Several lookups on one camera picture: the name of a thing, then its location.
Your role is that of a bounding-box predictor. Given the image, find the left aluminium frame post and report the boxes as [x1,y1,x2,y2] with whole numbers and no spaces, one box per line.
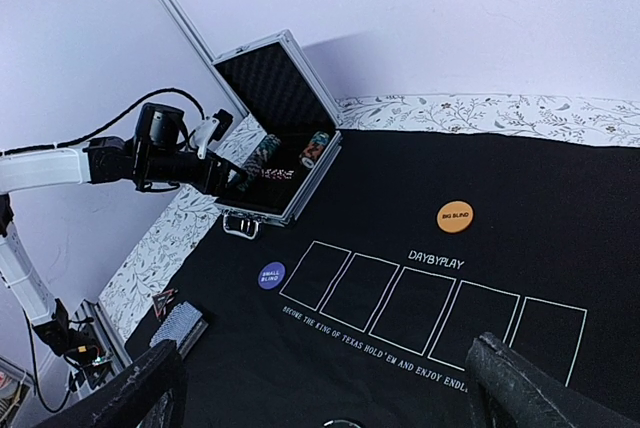
[158,0,249,118]

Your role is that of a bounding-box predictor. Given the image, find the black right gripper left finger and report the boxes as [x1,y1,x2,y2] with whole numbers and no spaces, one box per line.
[39,340,186,427]

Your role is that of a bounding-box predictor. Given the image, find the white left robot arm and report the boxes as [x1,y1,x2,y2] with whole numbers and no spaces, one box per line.
[1,97,213,311]

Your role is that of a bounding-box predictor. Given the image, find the short poker chip stack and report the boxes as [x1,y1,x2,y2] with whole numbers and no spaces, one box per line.
[299,131,330,169]

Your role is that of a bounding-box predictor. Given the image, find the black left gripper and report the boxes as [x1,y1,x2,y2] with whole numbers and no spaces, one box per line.
[83,103,250,198]

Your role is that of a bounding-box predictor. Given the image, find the floral white tablecloth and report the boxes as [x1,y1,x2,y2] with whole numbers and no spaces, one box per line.
[100,94,639,338]

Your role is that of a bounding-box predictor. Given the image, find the blue patterned card deck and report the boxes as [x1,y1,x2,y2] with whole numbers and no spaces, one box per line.
[149,302,209,358]

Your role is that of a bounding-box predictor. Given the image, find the long poker chip stack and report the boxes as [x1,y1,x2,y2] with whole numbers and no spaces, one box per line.
[237,134,281,192]

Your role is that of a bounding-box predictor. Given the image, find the purple small blind button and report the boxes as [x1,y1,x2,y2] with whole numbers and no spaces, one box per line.
[258,261,286,290]

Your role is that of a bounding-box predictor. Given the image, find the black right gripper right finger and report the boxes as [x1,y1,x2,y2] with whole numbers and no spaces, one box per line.
[465,332,635,427]

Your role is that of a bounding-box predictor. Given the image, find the black poker mat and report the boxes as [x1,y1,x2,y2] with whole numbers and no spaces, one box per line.
[122,127,640,428]

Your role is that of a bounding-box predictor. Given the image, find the aluminium poker chip case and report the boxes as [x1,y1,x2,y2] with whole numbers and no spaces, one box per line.
[214,30,342,240]

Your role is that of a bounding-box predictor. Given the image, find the orange big blind button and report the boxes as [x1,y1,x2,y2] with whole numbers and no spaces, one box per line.
[436,200,474,234]

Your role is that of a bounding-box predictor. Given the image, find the clear dealer button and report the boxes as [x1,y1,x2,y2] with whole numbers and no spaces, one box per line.
[322,418,365,428]

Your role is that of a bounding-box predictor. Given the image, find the red dice row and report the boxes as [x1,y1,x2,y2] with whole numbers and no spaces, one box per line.
[261,168,296,181]

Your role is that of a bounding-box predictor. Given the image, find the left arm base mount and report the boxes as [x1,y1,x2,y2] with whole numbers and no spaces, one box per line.
[32,298,119,392]

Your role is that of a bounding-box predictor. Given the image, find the red triangle all-in marker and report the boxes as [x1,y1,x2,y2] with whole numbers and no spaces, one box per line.
[152,288,178,322]

